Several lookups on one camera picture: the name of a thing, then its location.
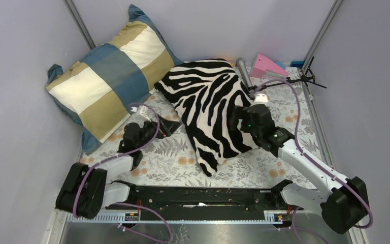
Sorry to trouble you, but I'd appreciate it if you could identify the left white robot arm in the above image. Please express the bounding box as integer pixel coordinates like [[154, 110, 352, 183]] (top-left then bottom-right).
[[55, 116, 182, 219]]

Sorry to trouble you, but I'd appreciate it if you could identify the blue block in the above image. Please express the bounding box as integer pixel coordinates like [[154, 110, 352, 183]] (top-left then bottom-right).
[[289, 61, 305, 69]]

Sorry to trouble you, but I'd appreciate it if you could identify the pink triangular block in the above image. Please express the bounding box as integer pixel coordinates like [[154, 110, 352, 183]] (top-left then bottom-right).
[[249, 53, 288, 78]]

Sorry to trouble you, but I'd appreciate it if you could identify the zebra and grey pillowcase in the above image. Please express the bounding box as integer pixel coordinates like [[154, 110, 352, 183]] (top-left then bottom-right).
[[154, 58, 258, 176]]

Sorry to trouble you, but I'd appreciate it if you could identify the blue yellow checked pillow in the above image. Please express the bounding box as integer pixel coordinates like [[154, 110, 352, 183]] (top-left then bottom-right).
[[46, 5, 181, 155]]

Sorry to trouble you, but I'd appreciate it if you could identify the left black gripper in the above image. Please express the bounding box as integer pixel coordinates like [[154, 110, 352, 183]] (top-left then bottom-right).
[[136, 113, 181, 150]]

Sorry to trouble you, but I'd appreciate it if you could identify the grey microphone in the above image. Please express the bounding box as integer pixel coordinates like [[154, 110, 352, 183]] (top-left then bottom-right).
[[236, 57, 254, 99]]

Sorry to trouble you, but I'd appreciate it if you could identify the purple cable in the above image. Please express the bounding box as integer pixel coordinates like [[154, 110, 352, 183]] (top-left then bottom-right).
[[72, 102, 175, 244], [252, 79, 374, 244]]

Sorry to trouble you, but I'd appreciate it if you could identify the black mini tripod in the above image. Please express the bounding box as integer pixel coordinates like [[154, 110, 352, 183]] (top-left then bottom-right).
[[249, 56, 327, 92]]

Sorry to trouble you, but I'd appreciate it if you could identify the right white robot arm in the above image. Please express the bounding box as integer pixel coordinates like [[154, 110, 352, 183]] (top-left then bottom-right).
[[228, 104, 373, 234]]

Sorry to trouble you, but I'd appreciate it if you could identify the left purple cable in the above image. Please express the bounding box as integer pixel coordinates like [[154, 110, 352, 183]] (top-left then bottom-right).
[[72, 102, 175, 244]]

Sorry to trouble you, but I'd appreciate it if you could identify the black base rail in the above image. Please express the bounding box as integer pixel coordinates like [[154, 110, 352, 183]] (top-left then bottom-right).
[[106, 184, 305, 222]]

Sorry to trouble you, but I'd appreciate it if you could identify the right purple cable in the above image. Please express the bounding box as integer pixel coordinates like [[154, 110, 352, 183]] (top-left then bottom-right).
[[252, 79, 374, 244]]

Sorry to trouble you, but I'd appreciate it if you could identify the floral table cloth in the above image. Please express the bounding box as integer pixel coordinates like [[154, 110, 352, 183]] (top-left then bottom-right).
[[77, 67, 329, 189]]

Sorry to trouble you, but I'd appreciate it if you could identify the white slotted cable duct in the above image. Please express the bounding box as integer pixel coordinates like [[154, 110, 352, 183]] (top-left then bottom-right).
[[99, 210, 288, 225]]

